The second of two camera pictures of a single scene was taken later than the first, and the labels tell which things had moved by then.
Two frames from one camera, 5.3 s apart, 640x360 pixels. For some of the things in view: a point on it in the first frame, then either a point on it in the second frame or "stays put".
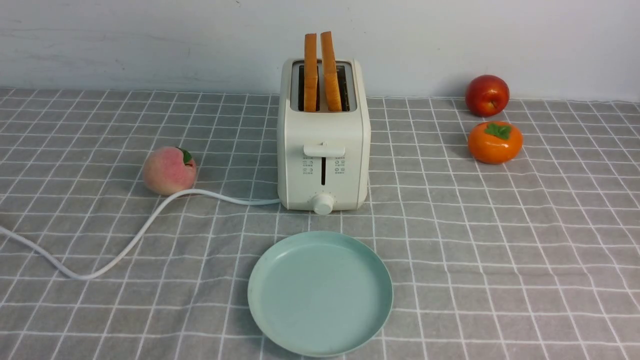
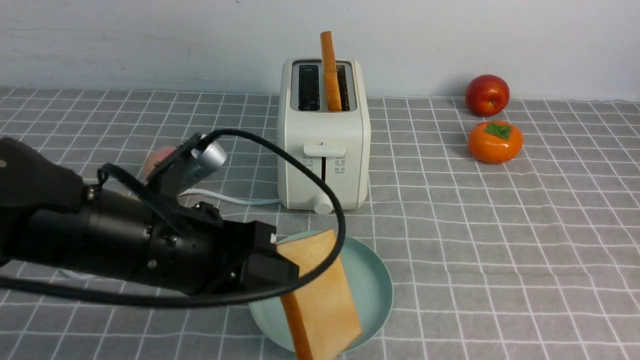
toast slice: (310, 73) → (325, 311)
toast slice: (332, 80) stays put
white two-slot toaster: (324, 141) stays put
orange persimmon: (495, 142) stays put
